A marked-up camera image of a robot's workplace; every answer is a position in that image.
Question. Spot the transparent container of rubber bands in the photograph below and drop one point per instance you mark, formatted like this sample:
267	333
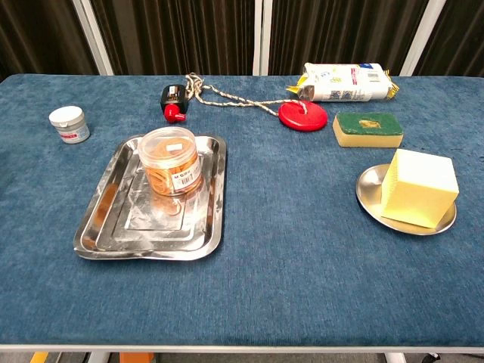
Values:
170	162

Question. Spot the yellow cube block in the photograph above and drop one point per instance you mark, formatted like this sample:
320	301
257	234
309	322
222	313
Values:
419	189

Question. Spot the blue table cloth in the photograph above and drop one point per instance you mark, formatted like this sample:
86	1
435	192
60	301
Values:
264	264

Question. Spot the red plastic disc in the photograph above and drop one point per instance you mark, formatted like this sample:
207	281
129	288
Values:
302	117

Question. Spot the black bottle with red cap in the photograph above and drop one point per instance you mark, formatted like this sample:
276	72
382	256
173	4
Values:
173	96

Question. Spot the round steel plate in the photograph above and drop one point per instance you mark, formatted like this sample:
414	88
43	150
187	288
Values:
368	185

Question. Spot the green and yellow sponge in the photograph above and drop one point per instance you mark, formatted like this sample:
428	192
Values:
363	130

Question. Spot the rectangular steel tray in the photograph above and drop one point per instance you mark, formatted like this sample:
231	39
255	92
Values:
113	227

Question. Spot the white snack package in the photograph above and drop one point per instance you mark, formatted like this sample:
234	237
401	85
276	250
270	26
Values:
344	83

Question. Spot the dark brown curtain panel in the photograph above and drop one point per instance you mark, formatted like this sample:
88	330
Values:
340	30
38	34
177	34
461	38

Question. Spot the small white jar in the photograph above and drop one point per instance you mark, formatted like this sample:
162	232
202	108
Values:
69	123

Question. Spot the white frame post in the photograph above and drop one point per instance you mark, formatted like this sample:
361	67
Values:
92	34
262	34
423	38

